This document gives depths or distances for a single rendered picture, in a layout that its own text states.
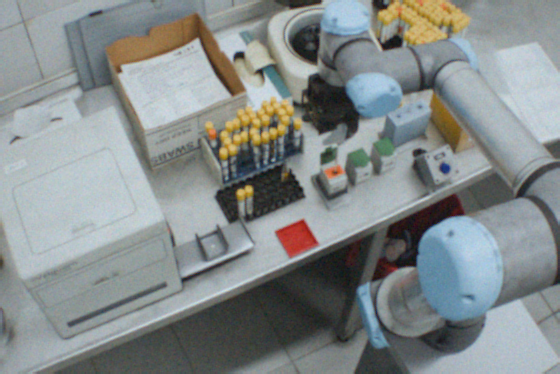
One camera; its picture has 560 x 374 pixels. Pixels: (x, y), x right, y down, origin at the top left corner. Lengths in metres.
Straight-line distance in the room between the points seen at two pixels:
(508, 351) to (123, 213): 0.79
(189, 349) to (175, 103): 0.97
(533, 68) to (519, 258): 1.17
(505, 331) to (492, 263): 0.68
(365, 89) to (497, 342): 0.63
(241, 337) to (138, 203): 1.20
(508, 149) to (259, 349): 1.53
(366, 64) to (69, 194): 0.55
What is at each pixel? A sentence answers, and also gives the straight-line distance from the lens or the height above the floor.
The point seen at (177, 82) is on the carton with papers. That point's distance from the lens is 1.68.
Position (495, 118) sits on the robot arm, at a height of 1.47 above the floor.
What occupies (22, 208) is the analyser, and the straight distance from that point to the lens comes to 1.27.
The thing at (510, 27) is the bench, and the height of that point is 0.88.
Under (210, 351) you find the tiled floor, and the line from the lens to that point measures 2.34.
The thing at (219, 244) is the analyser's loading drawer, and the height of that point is 0.92.
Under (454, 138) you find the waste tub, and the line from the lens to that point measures 1.65.
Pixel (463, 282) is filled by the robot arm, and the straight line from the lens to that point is 0.78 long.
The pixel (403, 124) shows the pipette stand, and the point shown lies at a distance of 1.58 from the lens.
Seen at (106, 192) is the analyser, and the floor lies 1.17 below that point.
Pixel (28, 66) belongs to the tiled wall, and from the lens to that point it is 1.73.
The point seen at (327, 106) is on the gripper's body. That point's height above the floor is 1.22.
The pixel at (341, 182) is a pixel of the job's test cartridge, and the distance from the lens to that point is 1.51.
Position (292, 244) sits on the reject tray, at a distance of 1.50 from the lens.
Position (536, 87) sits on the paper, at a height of 0.89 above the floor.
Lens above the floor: 2.21
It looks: 58 degrees down
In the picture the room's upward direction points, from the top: 3 degrees clockwise
